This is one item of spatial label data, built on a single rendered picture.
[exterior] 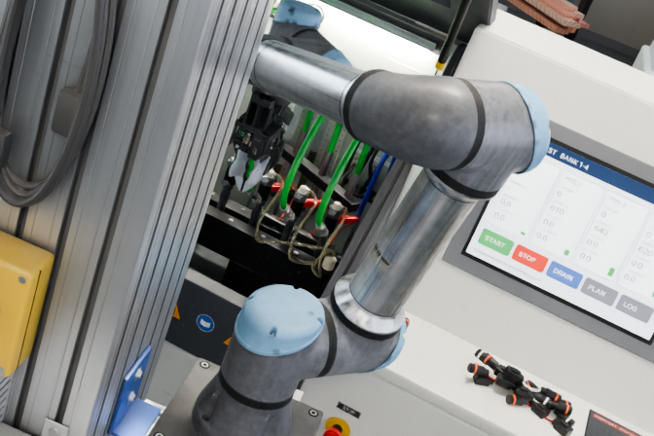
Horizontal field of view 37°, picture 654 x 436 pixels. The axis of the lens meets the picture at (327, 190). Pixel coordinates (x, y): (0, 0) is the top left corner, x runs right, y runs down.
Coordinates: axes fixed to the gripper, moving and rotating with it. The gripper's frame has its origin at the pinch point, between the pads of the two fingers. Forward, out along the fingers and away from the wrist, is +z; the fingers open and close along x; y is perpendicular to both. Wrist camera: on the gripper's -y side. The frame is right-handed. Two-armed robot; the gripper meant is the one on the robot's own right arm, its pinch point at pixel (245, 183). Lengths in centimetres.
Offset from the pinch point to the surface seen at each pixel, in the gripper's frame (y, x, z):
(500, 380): -12, 57, 20
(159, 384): -3, -4, 53
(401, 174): -32.3, 21.7, -0.7
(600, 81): -39, 49, -33
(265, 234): -27.2, 0.1, 23.5
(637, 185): -35, 64, -19
